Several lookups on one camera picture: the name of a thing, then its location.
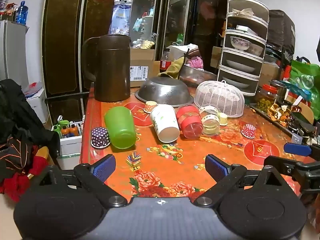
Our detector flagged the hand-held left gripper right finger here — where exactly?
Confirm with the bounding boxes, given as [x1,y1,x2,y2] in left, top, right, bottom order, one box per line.
[194,154,290,207]

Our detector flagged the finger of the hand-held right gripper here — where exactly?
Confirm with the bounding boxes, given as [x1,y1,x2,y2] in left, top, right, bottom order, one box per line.
[264,155,303,180]
[284,142,320,157]

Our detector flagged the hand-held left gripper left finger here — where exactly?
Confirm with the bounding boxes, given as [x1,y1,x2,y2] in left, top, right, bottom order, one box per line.
[32,154,128,208]

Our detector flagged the purple polka dot paper cup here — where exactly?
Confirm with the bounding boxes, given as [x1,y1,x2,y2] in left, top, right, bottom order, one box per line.
[90,127,111,148]

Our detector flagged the green plastic cup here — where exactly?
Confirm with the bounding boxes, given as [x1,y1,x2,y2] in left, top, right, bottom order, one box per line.
[104,106,137,149]

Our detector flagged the clear glass cup white label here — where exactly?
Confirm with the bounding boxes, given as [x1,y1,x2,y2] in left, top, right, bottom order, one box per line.
[199,106,221,135]

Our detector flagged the red polka dot paper cup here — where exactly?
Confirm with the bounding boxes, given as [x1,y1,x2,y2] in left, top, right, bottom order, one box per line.
[241,124,256,139]

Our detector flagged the clear cup with red bands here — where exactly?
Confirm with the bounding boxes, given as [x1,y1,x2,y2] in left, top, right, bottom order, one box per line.
[176,104,204,139]

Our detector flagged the white paper cup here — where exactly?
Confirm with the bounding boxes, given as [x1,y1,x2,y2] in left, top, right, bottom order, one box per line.
[150,104,180,143]

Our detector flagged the small yellow paper cup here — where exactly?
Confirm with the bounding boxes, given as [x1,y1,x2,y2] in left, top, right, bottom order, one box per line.
[143,101,158,114]

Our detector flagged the black device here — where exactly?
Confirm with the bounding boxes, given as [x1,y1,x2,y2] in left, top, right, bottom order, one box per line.
[287,112,317,138]

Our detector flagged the red floral tablecloth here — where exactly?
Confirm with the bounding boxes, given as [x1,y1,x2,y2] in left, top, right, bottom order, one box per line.
[79,82,320,205]

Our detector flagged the bundle of colourful sticks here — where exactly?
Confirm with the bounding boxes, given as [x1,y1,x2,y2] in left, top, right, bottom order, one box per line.
[125,151,142,167]

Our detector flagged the dried orange peels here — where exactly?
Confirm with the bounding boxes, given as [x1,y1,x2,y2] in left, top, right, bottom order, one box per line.
[267,103,298,128]

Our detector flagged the white crate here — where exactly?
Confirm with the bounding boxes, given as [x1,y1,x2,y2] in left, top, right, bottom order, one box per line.
[51,116,85,158]

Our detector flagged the dark metal tray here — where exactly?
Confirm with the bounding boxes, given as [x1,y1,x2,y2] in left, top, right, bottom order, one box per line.
[249,102,300,137]

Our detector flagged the glass jar red lid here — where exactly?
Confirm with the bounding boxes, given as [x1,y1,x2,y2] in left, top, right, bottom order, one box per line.
[255,84,278,113]

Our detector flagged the green shopping bag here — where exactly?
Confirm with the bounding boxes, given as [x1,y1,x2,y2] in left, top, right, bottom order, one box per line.
[287,57,320,120]

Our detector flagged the white mesh food cover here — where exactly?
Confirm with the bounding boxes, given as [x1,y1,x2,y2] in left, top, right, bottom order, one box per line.
[194,80,245,118]

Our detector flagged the red cloth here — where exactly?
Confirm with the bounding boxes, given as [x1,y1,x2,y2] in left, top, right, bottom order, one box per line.
[0,155,49,202]

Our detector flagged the white cardboard box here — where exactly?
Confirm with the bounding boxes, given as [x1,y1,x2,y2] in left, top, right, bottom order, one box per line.
[25,81,49,124]

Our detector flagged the metal colander bowl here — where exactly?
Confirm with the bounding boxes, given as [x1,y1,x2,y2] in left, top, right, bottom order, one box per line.
[134,77,195,108]

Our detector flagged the dark metal basin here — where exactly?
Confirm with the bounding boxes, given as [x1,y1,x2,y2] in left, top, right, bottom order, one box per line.
[179,66,218,88]

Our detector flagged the brown plastic pitcher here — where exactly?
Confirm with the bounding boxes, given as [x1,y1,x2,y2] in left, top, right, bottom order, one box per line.
[81,34,131,103]

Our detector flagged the black clothing pile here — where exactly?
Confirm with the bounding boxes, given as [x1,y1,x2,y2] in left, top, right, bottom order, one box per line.
[0,79,60,180]

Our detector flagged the white tiered dish rack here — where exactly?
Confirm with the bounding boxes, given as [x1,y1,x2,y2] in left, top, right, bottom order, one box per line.
[217,0,270,97]

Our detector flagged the cardboard box with label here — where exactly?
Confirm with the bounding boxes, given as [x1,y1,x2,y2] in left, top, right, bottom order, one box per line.
[129,49,155,88]

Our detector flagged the pink cloth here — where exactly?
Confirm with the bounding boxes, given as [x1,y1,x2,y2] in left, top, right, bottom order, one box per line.
[190,56,204,69]

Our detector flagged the white ceramic bowl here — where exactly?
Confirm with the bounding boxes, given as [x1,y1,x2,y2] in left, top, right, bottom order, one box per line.
[247,42,264,57]

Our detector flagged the olive green cloth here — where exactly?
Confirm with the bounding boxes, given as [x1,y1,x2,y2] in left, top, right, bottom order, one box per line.
[157,55,188,80]

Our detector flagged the black bag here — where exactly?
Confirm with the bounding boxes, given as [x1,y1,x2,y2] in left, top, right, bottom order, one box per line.
[266,9,295,63]

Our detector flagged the red soda bottle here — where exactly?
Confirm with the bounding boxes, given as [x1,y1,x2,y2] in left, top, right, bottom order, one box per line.
[159,48,172,73]

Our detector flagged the floral ceramic bowl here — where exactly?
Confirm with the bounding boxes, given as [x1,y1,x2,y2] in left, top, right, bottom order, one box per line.
[230,36,250,50]

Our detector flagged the dark wooden wardrobe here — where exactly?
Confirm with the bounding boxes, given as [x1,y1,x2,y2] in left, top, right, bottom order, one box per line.
[41,0,238,123]

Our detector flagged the white refrigerator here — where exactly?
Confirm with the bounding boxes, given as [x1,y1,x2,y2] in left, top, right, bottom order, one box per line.
[0,20,29,88]

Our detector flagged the blue white plastic packet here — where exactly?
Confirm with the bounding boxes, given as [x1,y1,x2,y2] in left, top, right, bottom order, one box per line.
[110,0,132,37]

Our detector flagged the blue water bottle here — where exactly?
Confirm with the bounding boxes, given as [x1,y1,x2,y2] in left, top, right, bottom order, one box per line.
[15,1,28,25]

